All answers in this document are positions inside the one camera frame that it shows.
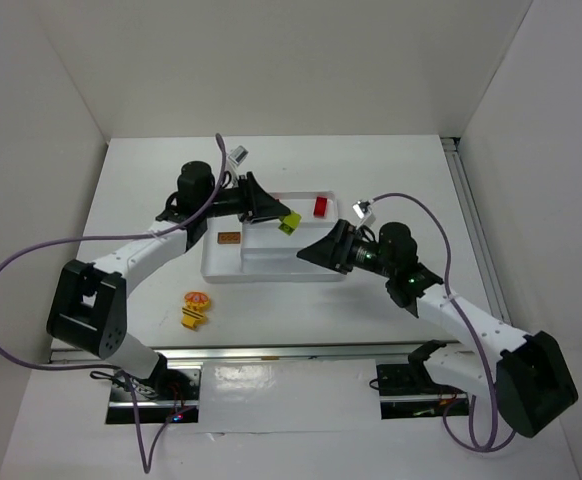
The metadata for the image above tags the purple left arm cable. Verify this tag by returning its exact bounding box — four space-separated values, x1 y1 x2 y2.
0 132 232 474

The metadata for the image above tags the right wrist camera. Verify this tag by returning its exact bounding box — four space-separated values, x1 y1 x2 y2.
352 200 375 226

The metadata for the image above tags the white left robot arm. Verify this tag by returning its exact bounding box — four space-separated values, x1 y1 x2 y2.
46 161 291 397

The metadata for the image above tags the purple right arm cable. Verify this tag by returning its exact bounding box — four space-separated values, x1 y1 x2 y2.
370 192 518 453

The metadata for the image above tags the green lego piece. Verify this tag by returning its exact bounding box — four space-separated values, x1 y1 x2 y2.
278 211 302 235

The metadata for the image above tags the aluminium right side rail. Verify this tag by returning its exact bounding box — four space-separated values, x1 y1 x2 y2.
440 137 511 323

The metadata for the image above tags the aluminium front rail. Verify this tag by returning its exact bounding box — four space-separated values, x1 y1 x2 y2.
48 340 472 365

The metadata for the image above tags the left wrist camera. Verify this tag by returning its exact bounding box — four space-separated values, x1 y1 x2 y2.
228 145 249 168

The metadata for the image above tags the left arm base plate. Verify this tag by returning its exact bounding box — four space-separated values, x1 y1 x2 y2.
89 363 202 425

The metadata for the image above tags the brown lego plate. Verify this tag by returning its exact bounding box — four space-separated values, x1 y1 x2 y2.
217 231 242 245

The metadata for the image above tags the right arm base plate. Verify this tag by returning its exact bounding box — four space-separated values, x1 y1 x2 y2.
368 363 469 420

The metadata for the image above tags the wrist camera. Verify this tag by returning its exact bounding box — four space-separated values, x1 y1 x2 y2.
228 145 249 168
352 200 375 226

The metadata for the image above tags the white divided sorting tray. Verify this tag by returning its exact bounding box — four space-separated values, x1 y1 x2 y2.
200 191 341 284

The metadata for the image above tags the yellow orange lego stack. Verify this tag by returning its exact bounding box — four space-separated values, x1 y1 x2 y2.
181 291 211 331

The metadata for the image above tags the aluminium rail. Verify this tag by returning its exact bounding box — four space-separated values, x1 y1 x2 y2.
440 137 511 323
48 340 472 365

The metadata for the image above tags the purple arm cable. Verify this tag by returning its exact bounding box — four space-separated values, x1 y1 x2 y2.
0 132 232 474
370 192 518 453

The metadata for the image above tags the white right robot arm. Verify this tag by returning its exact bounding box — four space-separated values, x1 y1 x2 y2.
297 220 579 438

